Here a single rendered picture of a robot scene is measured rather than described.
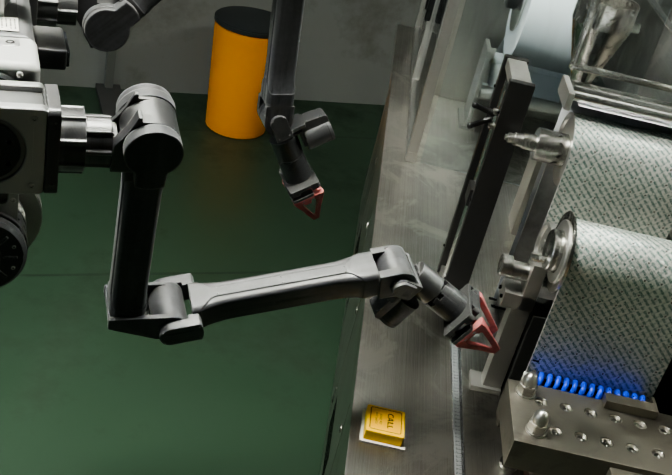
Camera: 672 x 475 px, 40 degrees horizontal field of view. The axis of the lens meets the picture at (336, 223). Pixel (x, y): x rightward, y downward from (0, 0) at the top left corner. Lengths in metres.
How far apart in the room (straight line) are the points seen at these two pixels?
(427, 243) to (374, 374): 0.55
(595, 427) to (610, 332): 0.17
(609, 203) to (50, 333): 1.99
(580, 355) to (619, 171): 0.36
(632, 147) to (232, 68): 2.88
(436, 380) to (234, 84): 2.84
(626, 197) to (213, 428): 1.58
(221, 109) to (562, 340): 3.09
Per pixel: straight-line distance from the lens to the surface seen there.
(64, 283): 3.45
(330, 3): 5.02
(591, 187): 1.83
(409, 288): 1.55
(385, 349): 1.89
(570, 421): 1.67
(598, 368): 1.76
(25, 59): 1.28
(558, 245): 1.64
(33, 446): 2.85
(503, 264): 1.71
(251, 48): 4.39
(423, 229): 2.33
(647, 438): 1.72
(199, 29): 4.89
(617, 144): 1.82
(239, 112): 4.54
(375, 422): 1.68
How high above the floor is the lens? 2.03
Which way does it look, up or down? 30 degrees down
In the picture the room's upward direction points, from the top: 14 degrees clockwise
